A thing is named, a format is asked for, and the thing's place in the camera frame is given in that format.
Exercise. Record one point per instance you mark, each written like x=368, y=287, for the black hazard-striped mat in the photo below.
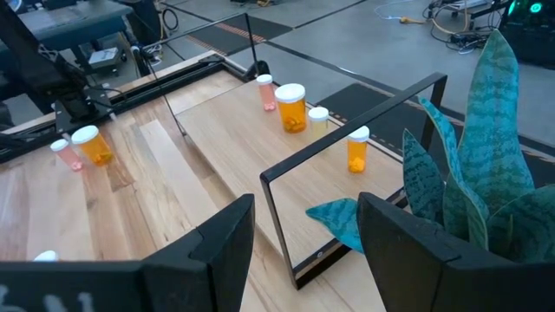
x=273, y=30
x=360, y=97

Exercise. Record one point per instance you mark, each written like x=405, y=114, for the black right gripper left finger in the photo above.
x=195, y=281

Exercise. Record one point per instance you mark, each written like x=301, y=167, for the small orange pill bottle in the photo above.
x=45, y=256
x=357, y=156

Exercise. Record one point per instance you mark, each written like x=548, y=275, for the large orange pill bottle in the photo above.
x=292, y=115
x=97, y=151

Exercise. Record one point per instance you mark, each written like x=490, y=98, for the yellow pill bottle white cap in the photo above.
x=318, y=125

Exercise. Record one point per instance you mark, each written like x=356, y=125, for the wooden shelf black metal frame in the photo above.
x=243, y=143

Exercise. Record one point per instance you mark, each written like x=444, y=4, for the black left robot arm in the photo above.
x=39, y=65

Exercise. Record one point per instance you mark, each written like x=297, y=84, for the snake plant in white pot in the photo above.
x=490, y=130

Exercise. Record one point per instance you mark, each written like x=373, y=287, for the small grey equipment box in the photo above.
x=104, y=56

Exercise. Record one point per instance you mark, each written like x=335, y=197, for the black arched bracket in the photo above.
x=261, y=69

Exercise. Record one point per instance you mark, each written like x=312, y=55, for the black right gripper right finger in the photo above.
x=433, y=286

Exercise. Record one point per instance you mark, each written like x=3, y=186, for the pink pill bottle white cap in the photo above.
x=268, y=97
x=69, y=158

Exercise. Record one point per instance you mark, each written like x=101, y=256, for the grey table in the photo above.
x=69, y=19

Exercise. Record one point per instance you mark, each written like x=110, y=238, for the black computer tower lit fans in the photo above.
x=533, y=39

